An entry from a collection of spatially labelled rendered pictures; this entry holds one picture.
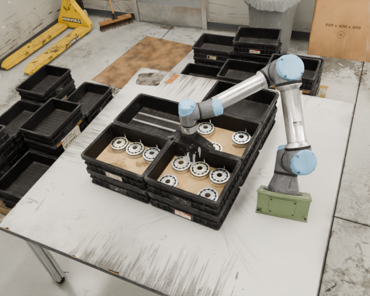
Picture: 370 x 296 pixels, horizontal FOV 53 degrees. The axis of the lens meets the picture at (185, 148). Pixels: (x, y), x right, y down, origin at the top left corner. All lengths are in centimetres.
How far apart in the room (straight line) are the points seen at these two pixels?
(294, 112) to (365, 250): 133
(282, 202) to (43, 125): 198
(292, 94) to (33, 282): 205
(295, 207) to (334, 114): 89
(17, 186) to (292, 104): 210
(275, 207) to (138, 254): 69
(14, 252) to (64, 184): 92
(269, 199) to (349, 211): 118
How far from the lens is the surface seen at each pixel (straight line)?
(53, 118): 313
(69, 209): 212
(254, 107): 232
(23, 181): 304
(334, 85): 405
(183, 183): 189
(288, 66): 169
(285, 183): 184
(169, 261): 180
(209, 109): 161
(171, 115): 230
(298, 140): 172
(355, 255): 273
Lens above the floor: 226
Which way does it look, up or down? 44 degrees down
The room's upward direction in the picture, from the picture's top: 7 degrees counter-clockwise
